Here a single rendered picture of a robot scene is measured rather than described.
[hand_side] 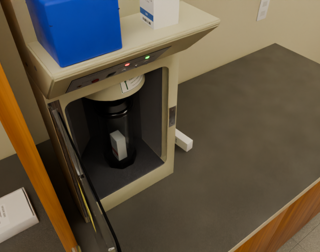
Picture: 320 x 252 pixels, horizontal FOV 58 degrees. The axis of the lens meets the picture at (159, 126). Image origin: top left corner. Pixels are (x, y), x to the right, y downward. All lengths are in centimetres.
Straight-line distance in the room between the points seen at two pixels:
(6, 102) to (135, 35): 22
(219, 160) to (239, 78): 55
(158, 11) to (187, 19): 7
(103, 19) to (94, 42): 4
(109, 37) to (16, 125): 19
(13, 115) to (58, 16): 16
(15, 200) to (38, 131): 31
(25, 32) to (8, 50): 49
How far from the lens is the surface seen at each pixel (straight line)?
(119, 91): 68
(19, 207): 97
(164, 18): 53
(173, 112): 80
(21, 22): 51
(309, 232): 215
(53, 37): 41
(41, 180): 58
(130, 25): 54
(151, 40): 49
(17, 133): 49
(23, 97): 109
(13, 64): 102
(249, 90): 140
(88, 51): 44
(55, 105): 60
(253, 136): 117
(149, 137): 94
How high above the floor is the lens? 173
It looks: 43 degrees down
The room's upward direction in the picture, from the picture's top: straight up
